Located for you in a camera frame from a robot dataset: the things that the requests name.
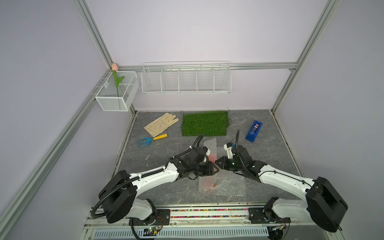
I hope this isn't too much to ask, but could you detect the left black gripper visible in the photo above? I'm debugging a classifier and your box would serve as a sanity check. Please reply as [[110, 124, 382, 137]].
[[190, 160, 219, 177]]

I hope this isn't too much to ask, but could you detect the red plastic wine glass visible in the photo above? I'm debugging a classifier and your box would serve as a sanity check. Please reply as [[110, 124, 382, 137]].
[[207, 154, 219, 189]]

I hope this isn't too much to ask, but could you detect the clear bubble wrap sheet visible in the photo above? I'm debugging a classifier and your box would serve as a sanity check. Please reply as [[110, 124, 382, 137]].
[[199, 138, 246, 197]]

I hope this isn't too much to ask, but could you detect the blue tape dispenser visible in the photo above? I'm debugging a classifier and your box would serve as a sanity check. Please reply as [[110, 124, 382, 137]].
[[246, 121, 263, 143]]

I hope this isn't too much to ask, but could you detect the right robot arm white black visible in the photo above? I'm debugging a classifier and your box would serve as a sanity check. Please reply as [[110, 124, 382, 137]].
[[215, 136, 348, 233]]

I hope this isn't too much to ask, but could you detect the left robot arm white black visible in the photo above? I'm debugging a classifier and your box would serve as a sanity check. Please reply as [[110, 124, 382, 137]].
[[90, 135, 219, 225]]

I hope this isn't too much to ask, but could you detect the green artificial grass mat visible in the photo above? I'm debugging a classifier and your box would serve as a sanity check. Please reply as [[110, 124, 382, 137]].
[[181, 111, 230, 137]]

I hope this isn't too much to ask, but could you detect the beige work glove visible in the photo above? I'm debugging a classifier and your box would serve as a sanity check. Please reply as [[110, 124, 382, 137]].
[[144, 113, 179, 137]]

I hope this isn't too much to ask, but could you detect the teal yellow garden rake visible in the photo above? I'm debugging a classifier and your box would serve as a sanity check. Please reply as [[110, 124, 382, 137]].
[[138, 134, 168, 148]]

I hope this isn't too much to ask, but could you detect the pink artificial tulip flower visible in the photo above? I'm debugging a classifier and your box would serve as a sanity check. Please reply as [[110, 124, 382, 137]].
[[112, 63, 125, 97]]

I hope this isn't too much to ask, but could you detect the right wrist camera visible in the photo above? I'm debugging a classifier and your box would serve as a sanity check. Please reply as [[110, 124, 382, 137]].
[[224, 142, 235, 159]]

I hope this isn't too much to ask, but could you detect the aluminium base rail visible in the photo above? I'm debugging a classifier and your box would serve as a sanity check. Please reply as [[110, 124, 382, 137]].
[[80, 203, 345, 240]]

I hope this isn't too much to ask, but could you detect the white wire wall shelf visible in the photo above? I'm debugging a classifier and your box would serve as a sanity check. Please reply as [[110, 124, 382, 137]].
[[141, 61, 232, 94]]

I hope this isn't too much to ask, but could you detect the white mesh wall basket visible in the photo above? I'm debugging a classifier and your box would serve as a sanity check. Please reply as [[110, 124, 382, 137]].
[[95, 71, 140, 112]]

